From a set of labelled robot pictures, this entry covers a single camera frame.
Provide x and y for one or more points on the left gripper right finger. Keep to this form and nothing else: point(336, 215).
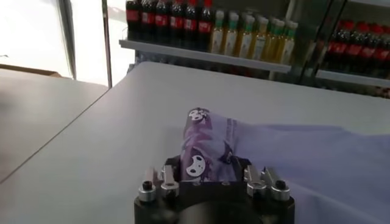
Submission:
point(254, 182)

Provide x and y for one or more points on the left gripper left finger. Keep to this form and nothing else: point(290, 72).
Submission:
point(169, 185)

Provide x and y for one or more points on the purple t-shirt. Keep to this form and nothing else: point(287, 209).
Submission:
point(304, 158)

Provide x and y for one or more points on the grey metal shelf rack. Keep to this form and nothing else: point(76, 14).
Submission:
point(350, 77)
point(198, 54)

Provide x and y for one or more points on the yellow juice bottle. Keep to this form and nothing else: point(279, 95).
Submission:
point(230, 39)
point(245, 42)
point(259, 45)
point(288, 48)
point(272, 45)
point(217, 38)

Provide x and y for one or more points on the thin black metal pole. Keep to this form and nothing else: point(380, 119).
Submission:
point(107, 45)

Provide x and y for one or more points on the red cap cola bottle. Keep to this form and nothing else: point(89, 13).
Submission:
point(133, 16)
point(162, 20)
point(367, 52)
point(190, 24)
point(147, 18)
point(353, 50)
point(336, 48)
point(382, 54)
point(205, 26)
point(176, 22)

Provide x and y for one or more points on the grey slanted pillar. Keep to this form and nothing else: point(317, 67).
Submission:
point(68, 39)

